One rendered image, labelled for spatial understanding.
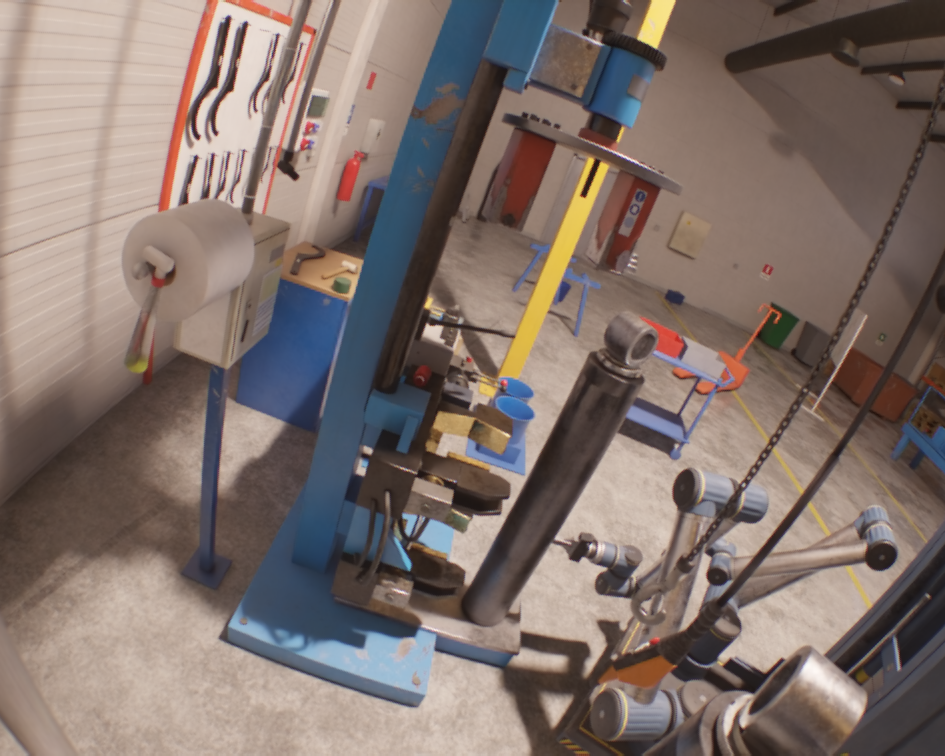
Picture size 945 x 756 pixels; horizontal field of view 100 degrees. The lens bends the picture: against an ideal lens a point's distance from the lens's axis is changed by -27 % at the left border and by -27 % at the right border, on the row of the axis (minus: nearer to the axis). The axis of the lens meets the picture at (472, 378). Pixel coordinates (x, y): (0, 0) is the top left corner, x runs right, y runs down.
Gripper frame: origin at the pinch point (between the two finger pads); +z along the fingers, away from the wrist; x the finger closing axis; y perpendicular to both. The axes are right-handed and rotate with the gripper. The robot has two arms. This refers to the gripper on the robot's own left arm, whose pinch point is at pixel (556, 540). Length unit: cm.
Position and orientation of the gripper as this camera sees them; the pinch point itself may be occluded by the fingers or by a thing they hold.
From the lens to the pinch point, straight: 226.2
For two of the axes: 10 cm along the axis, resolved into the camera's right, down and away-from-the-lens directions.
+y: -0.9, 4.3, -9.0
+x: -3.3, 8.4, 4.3
